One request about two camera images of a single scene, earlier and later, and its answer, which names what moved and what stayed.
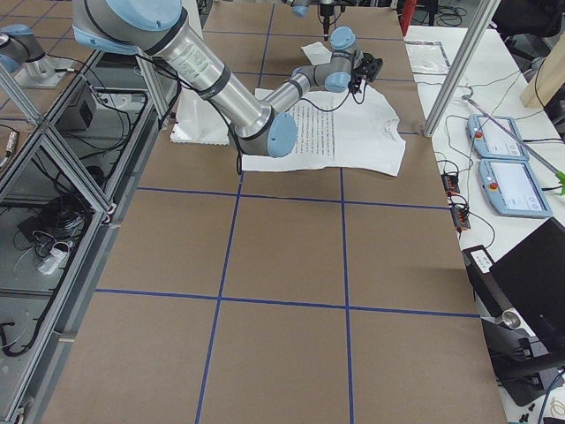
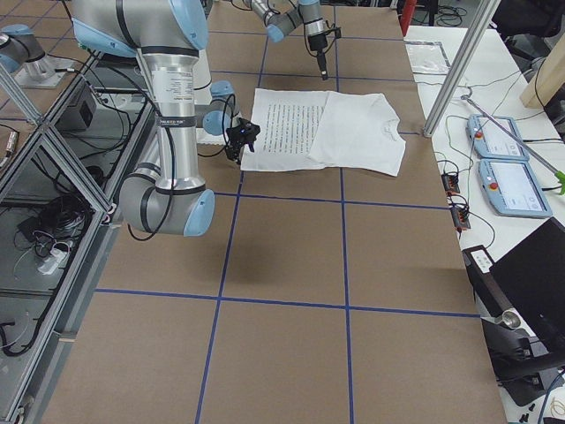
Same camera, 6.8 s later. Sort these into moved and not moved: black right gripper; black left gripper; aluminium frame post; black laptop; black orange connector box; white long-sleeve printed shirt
Moved: black right gripper; black left gripper
Not moved: black orange connector box; black laptop; aluminium frame post; white long-sleeve printed shirt
